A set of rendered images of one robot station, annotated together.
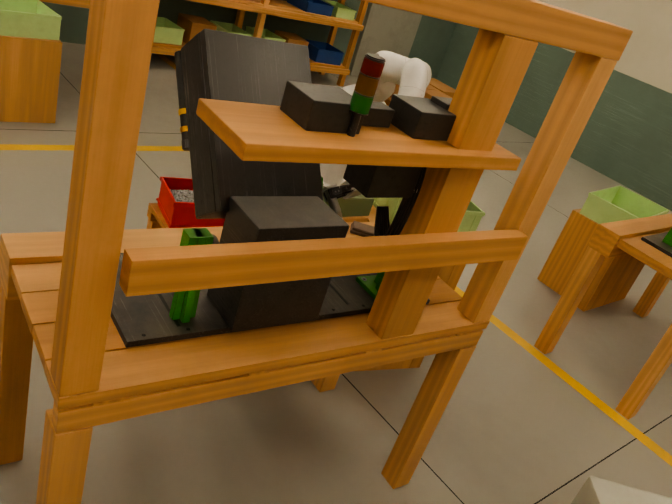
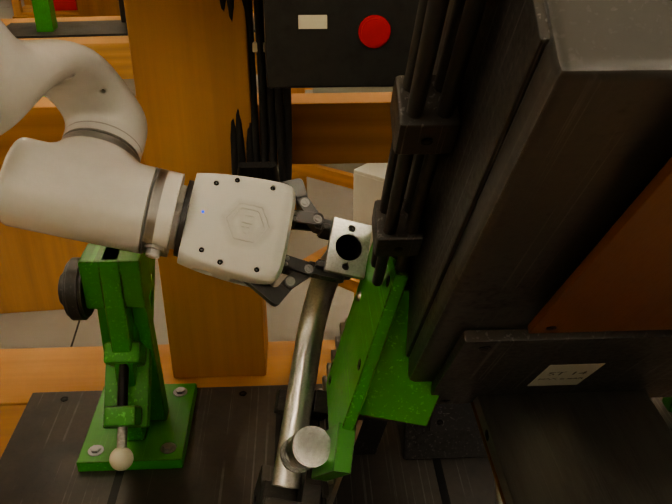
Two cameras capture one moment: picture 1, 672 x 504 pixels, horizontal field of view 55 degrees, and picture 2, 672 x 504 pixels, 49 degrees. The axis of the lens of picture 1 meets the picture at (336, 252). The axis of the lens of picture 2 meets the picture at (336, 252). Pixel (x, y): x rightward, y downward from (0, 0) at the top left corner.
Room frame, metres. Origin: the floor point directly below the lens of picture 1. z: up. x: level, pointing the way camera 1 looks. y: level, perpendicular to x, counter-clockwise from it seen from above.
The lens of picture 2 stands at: (2.39, 0.48, 1.57)
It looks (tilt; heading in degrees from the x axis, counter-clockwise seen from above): 28 degrees down; 220
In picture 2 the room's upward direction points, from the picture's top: straight up
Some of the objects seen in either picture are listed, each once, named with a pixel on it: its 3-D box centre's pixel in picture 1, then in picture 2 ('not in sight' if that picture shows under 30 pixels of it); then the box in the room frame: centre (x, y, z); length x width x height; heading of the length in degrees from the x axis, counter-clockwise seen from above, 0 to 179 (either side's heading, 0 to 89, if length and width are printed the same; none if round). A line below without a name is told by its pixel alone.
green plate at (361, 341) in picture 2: not in sight; (394, 336); (1.91, 0.16, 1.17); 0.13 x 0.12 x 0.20; 132
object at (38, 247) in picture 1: (231, 253); not in sight; (2.02, 0.36, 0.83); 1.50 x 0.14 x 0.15; 132
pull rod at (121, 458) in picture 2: not in sight; (122, 441); (2.04, -0.14, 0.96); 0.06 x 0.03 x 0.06; 42
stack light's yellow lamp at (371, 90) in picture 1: (366, 84); not in sight; (1.51, 0.06, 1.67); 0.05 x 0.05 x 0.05
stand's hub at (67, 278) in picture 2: not in sight; (75, 288); (2.01, -0.23, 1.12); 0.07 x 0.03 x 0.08; 42
